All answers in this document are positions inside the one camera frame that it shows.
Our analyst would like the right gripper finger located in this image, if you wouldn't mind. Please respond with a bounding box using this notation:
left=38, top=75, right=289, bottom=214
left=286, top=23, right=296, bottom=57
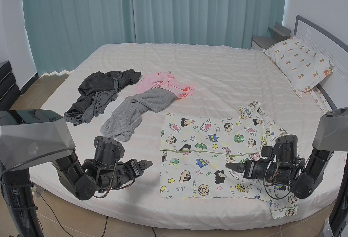
left=225, top=162, right=245, bottom=173

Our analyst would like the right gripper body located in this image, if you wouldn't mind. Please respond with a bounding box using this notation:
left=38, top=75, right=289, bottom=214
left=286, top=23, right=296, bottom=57
left=243, top=159, right=268, bottom=180

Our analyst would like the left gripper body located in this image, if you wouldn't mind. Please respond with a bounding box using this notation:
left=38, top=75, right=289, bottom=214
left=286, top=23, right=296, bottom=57
left=124, top=159, right=145, bottom=181

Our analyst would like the white printed pyjama top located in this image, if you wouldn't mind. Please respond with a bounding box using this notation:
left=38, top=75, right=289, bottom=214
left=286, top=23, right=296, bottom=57
left=158, top=100, right=303, bottom=219

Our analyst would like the grey knit garment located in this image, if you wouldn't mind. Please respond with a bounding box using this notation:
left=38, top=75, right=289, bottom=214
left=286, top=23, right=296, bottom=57
left=100, top=89, right=176, bottom=142

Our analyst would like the pink garment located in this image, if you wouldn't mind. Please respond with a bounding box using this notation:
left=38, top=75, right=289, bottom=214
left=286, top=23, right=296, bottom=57
left=135, top=70, right=196, bottom=100

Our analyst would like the bed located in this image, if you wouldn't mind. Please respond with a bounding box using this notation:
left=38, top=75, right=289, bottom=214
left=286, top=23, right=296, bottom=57
left=28, top=15, right=348, bottom=224

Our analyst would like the black garment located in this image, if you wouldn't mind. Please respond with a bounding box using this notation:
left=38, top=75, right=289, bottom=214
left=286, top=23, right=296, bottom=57
left=64, top=68, right=142, bottom=126

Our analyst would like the white printed pillow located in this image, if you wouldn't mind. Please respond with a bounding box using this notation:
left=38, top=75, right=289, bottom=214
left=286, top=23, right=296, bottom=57
left=262, top=37, right=335, bottom=98

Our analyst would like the grey bedside table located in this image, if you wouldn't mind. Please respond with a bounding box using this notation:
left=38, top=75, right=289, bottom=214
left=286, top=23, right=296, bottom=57
left=251, top=22, right=291, bottom=50

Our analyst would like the black chest of drawers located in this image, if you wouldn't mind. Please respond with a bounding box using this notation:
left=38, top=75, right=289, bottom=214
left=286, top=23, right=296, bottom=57
left=0, top=60, right=22, bottom=112

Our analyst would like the blue-green curtain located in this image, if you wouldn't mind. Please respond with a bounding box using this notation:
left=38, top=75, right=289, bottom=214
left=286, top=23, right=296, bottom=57
left=23, top=0, right=286, bottom=77

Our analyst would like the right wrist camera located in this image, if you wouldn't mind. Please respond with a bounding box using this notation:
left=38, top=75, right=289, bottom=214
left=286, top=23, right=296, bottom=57
left=260, top=146, right=276, bottom=161

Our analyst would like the black cable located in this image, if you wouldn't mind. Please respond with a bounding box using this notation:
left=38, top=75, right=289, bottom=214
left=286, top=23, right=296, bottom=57
left=0, top=147, right=75, bottom=185
left=34, top=190, right=109, bottom=237

